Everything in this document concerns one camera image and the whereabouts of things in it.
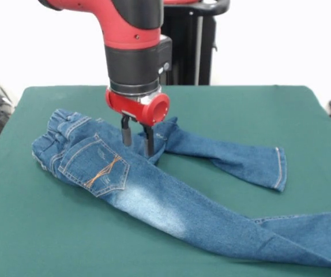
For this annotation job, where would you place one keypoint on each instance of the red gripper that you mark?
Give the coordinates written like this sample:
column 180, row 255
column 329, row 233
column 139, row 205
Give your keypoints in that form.
column 128, row 106

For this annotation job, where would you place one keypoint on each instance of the blue denim jeans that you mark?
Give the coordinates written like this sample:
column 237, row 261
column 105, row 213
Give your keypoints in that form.
column 159, row 202

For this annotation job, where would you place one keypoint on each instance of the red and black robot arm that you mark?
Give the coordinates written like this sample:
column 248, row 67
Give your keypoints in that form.
column 133, row 57

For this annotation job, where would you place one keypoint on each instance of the dark green table cloth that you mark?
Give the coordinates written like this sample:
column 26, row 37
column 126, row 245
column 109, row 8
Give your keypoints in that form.
column 67, row 245

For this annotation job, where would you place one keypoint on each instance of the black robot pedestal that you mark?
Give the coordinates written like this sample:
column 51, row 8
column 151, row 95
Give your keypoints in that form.
column 191, row 43

